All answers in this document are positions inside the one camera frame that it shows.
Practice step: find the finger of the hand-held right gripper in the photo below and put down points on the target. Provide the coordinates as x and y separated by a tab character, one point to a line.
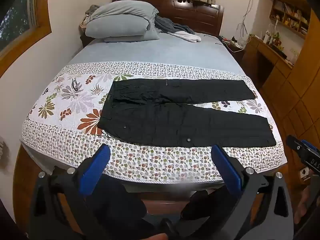
293	142

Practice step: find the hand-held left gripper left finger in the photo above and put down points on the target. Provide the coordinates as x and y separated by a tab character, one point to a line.
98	165

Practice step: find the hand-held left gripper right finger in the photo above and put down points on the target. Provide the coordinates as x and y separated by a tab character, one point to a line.
228	170

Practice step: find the black pants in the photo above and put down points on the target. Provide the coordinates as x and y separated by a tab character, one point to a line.
175	123

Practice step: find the person's right hand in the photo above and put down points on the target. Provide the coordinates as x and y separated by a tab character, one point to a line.
302	202

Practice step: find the person's left leg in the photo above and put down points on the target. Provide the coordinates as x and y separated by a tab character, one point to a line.
120	205

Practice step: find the person's leg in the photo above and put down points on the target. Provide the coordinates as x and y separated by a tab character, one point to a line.
120	205
197	205

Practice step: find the person's right leg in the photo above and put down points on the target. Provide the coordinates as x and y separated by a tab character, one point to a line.
197	205

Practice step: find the wooden cabinet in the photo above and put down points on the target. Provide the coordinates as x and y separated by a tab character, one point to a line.
300	85

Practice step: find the floral white quilt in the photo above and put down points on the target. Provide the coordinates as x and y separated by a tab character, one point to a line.
75	110

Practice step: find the black eyeglasses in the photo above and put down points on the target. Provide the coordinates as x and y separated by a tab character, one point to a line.
74	84

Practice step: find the wooden desk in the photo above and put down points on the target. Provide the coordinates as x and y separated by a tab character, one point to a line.
267	52

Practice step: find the black power strip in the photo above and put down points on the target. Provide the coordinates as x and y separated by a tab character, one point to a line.
228	40

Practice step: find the grey-blue bed sheet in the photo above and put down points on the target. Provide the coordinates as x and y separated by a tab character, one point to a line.
155	52

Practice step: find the light grey garment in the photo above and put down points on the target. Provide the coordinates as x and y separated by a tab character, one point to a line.
187	37

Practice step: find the grey pillows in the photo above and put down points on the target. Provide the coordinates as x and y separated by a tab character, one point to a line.
120	20

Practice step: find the beige grey garment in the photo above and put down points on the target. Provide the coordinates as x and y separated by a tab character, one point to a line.
89	11

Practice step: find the dark grey blanket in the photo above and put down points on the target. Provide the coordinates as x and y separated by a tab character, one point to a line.
172	25

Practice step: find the wooden bed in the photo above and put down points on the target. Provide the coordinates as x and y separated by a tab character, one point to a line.
197	15

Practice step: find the large wooden framed window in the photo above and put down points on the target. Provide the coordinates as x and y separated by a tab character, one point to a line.
17	17

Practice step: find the wooden wall bookshelf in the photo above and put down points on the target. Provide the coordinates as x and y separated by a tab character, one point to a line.
290	17

